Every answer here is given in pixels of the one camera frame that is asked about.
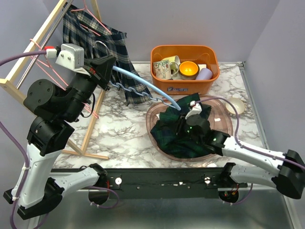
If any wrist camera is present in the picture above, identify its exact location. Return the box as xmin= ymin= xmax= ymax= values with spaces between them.
xmin=55 ymin=43 xmax=90 ymax=76
xmin=185 ymin=101 xmax=202 ymax=120

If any navy white plaid skirt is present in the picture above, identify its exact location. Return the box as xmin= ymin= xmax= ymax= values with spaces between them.
xmin=62 ymin=5 xmax=151 ymax=104

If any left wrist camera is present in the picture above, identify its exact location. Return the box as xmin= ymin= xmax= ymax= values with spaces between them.
xmin=55 ymin=43 xmax=90 ymax=76

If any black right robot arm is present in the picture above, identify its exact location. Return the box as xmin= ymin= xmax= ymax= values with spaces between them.
xmin=176 ymin=114 xmax=305 ymax=199

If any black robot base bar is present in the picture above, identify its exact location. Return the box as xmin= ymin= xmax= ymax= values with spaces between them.
xmin=102 ymin=167 xmax=247 ymax=199

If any wooden clothes rack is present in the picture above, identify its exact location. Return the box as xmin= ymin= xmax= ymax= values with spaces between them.
xmin=0 ymin=0 xmax=110 ymax=160

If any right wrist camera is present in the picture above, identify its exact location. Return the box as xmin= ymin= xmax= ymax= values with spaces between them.
xmin=185 ymin=101 xmax=202 ymax=120

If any pink wire hanger with plaid skirt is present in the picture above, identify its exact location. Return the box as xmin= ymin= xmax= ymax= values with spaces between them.
xmin=70 ymin=0 xmax=113 ymax=36

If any yellow bowl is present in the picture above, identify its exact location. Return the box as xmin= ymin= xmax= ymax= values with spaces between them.
xmin=179 ymin=61 xmax=200 ymax=80

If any dark green plaid skirt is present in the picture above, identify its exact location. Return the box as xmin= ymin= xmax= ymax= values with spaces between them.
xmin=150 ymin=93 xmax=209 ymax=159

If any transparent pink plastic tray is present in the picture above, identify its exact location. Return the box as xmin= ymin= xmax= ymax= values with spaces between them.
xmin=146 ymin=97 xmax=233 ymax=162

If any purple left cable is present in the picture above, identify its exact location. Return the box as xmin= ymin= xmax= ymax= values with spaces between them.
xmin=0 ymin=46 xmax=58 ymax=229

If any cat pattern ceramic mug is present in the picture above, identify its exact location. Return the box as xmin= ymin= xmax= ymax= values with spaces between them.
xmin=152 ymin=60 xmax=172 ymax=80

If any small white ceramic bowl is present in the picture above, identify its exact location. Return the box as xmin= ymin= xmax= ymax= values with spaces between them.
xmin=225 ymin=97 xmax=246 ymax=115

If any pale green mug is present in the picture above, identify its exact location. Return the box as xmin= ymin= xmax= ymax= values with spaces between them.
xmin=162 ymin=55 xmax=181 ymax=75

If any lavender plastic cup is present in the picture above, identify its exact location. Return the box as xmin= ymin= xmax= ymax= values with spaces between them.
xmin=196 ymin=68 xmax=213 ymax=80

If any light blue plastic hanger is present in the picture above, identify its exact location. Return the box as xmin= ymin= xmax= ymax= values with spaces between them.
xmin=110 ymin=66 xmax=181 ymax=111

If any orange plastic tub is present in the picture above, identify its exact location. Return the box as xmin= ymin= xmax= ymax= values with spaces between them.
xmin=150 ymin=45 xmax=220 ymax=95

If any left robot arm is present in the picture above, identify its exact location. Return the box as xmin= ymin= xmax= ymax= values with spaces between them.
xmin=3 ymin=55 xmax=116 ymax=220

